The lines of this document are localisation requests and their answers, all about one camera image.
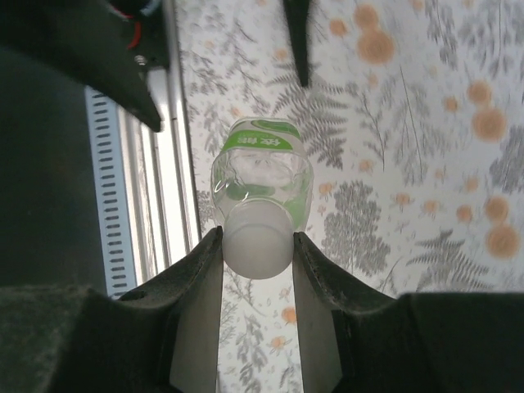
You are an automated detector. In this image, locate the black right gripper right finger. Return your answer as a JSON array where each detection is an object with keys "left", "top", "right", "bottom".
[{"left": 291, "top": 231, "right": 437, "bottom": 393}]

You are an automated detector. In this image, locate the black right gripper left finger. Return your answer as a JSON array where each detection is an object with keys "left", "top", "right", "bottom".
[{"left": 52, "top": 227, "right": 224, "bottom": 393}]

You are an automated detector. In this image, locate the green-tinted clear plastic bottle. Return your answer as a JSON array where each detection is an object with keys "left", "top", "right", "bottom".
[{"left": 209, "top": 116, "right": 315, "bottom": 230}]

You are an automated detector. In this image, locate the white plastic bottle cap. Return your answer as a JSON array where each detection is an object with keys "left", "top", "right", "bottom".
[{"left": 222, "top": 201, "right": 296, "bottom": 280}]

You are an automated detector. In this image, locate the floral printed tablecloth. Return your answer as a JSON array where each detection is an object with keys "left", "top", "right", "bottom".
[{"left": 174, "top": 0, "right": 524, "bottom": 393}]

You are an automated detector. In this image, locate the white slotted cable duct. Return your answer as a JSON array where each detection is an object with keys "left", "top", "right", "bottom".
[{"left": 84, "top": 86, "right": 138, "bottom": 300}]

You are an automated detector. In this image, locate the wide aluminium base rail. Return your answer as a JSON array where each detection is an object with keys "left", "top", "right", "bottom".
[{"left": 116, "top": 0, "right": 205, "bottom": 302}]

